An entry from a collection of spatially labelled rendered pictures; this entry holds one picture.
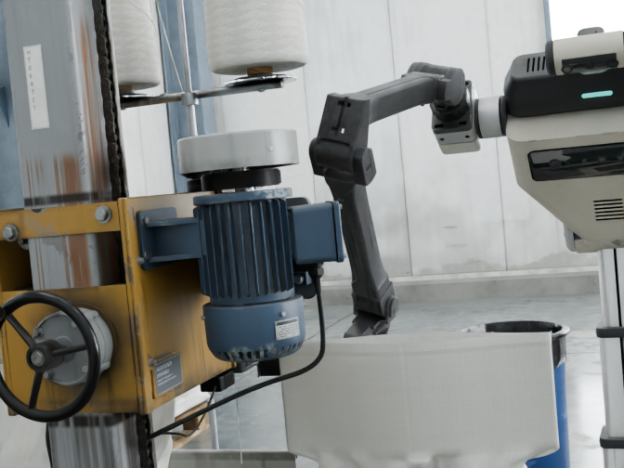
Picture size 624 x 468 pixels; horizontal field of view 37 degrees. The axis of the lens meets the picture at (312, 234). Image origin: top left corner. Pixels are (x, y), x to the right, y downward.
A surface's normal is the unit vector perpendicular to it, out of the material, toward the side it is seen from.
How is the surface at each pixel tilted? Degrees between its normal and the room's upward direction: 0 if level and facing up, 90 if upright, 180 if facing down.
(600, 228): 130
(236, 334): 91
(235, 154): 90
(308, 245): 90
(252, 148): 90
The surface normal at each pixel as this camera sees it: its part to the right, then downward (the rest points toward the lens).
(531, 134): -0.30, -0.71
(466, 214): -0.31, 0.08
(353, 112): -0.47, -0.10
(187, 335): 0.95, -0.07
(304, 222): 0.10, 0.04
